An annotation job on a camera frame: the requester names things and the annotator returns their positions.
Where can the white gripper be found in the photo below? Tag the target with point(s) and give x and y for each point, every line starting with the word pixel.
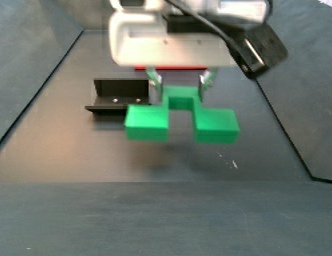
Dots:
pixel 142 43

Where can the green U-shaped block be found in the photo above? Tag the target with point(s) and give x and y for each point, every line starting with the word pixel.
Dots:
pixel 149 122

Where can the red base board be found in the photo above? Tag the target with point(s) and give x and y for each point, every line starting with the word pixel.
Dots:
pixel 173 67

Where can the black angle bracket fixture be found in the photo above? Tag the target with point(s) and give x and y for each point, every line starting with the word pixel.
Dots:
pixel 118 93

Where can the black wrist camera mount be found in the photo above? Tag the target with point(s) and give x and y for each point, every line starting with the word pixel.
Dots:
pixel 257 48

